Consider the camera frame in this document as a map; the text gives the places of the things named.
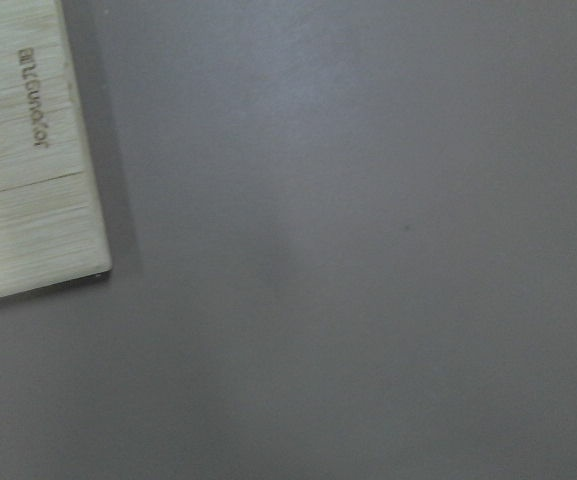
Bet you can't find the wooden cutting board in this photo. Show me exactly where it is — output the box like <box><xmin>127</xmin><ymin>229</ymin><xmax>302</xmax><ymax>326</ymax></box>
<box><xmin>0</xmin><ymin>1</ymin><xmax>112</xmax><ymax>298</ymax></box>

